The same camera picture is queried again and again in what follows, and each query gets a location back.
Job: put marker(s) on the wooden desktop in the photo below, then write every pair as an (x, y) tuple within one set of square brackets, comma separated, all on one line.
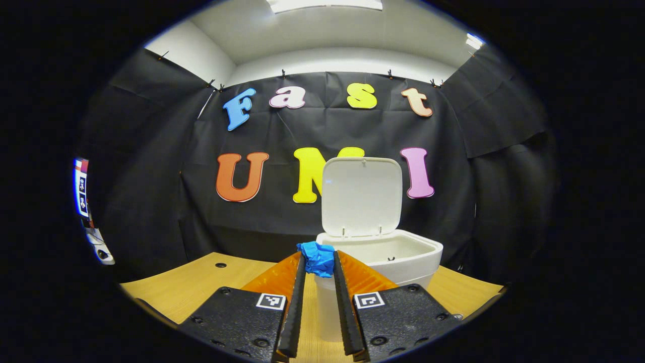
[(201, 287)]

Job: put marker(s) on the white wall poster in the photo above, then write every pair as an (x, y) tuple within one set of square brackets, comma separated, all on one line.
[(82, 189)]

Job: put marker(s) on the white plastic device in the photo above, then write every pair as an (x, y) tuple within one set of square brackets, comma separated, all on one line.
[(101, 249)]

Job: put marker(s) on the long ceiling light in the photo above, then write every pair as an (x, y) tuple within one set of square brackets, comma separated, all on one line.
[(325, 4)]

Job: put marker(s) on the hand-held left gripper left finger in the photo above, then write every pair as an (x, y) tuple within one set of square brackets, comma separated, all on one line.
[(297, 312)]

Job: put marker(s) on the black backdrop cloth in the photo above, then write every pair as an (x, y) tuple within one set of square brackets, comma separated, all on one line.
[(302, 131)]

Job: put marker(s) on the blue paper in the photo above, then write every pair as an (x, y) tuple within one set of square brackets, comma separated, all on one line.
[(317, 258)]

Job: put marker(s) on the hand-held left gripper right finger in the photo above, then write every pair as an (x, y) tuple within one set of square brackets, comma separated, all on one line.
[(345, 312)]

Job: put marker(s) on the small ceiling light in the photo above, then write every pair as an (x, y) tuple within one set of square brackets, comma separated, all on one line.
[(474, 41)]

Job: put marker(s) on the white desktop garbage bin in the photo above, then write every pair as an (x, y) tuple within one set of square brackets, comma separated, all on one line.
[(363, 196)]

